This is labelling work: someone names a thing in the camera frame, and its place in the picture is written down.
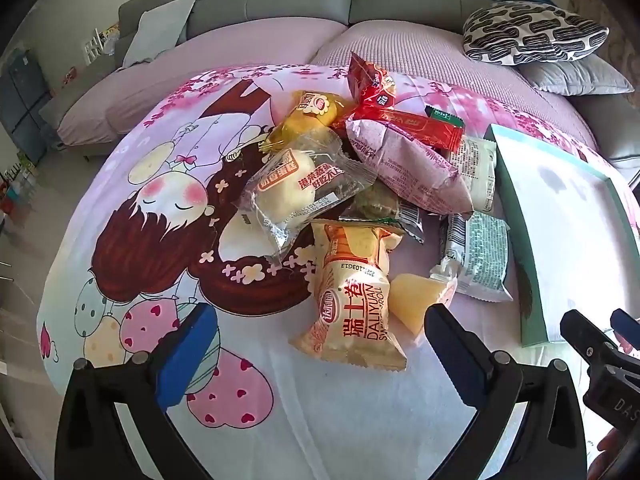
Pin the yellow cake packet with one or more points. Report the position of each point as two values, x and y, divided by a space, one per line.
310 120

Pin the pale green packet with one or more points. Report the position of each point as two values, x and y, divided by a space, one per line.
477 170

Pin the black white patterned pillow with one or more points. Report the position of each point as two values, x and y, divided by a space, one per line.
530 30

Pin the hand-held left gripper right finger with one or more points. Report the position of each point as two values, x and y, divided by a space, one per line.
455 355

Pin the clear biscuit packet green edges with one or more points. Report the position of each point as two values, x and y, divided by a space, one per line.
385 207

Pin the purple speckled packet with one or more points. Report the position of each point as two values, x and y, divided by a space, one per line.
410 170

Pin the printed pink blanket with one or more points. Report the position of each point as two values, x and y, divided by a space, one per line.
165 270

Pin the person's right hand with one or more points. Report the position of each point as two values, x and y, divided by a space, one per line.
607 455

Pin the teal-rimmed white box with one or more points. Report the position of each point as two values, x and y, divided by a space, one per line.
560 240

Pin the red gold-patterned packet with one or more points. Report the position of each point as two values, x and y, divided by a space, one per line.
420 127

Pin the white green-print packet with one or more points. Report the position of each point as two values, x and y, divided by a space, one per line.
480 255

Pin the light grey pillow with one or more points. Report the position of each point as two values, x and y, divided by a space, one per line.
155 30

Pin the cream orange roll cake packet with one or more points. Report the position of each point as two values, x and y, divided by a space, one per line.
350 300

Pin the dark cabinet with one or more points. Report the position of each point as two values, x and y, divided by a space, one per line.
22 100

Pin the dark green packet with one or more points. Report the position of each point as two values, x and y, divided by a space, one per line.
442 112

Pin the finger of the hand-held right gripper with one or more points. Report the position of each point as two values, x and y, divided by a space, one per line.
580 332
626 322

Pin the small red snack packet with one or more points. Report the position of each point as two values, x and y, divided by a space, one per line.
370 82

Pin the pink sofa cover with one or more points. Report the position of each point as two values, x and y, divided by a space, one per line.
400 50

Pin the clear white bun packet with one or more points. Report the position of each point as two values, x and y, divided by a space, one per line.
290 195

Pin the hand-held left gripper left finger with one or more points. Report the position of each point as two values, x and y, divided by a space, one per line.
185 355

